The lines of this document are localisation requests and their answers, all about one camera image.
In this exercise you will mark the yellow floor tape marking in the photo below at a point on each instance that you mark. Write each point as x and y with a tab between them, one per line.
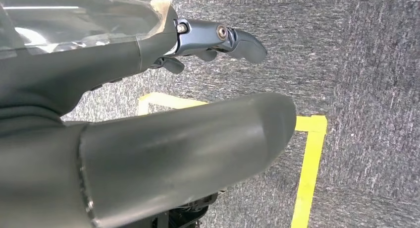
311	154

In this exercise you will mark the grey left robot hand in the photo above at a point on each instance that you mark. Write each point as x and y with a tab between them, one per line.
82	62

